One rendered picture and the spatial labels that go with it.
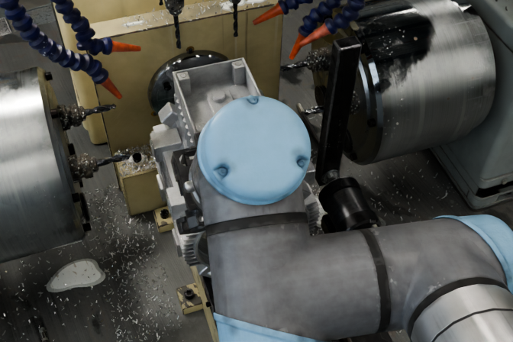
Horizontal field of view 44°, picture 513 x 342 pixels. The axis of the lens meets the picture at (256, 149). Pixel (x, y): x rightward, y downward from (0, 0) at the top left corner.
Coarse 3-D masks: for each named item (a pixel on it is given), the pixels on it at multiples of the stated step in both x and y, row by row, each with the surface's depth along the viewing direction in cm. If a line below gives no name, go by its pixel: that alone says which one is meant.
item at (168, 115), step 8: (168, 104) 88; (160, 112) 89; (168, 112) 88; (176, 112) 88; (160, 120) 88; (168, 120) 88; (176, 120) 89; (304, 184) 80; (304, 192) 80; (200, 272) 86; (208, 272) 86
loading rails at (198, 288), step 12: (156, 216) 109; (168, 216) 108; (168, 228) 109; (204, 276) 89; (180, 288) 100; (192, 288) 100; (204, 288) 90; (180, 300) 98; (192, 300) 98; (204, 300) 95; (216, 324) 86; (216, 336) 90
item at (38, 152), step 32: (0, 96) 78; (32, 96) 78; (0, 128) 76; (32, 128) 77; (64, 128) 90; (0, 160) 75; (32, 160) 76; (64, 160) 80; (0, 192) 75; (32, 192) 77; (64, 192) 78; (0, 224) 77; (32, 224) 79; (64, 224) 80; (0, 256) 81
